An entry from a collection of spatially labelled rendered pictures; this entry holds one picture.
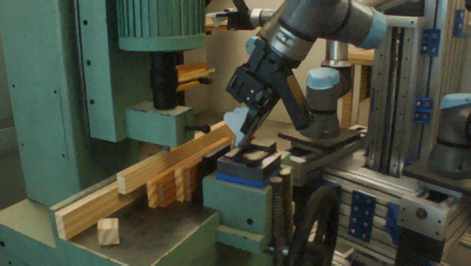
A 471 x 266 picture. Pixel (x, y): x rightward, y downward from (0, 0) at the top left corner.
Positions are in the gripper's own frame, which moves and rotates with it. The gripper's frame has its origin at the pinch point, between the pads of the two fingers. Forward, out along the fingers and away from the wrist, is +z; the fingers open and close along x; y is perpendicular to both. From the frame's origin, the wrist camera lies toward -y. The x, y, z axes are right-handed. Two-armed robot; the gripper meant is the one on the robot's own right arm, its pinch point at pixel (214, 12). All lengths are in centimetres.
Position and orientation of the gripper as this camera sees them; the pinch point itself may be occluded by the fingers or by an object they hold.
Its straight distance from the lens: 188.2
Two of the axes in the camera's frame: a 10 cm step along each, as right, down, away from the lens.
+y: 0.7, 9.1, 4.2
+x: 5.3, -3.9, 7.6
